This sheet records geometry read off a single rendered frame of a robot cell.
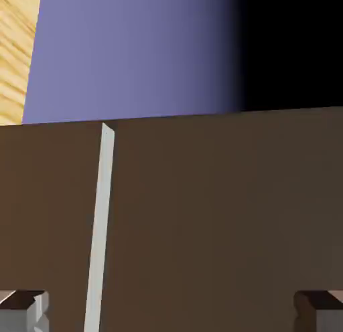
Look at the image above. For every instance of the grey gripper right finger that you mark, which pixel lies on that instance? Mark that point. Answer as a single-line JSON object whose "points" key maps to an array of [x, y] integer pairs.
{"points": [[325, 317]]}

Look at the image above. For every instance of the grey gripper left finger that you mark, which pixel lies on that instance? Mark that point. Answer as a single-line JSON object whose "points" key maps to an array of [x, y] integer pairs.
{"points": [[24, 314]]}

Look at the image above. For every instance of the brown wooden cabinet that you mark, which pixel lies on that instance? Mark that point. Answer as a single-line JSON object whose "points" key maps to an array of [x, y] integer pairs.
{"points": [[203, 208]]}

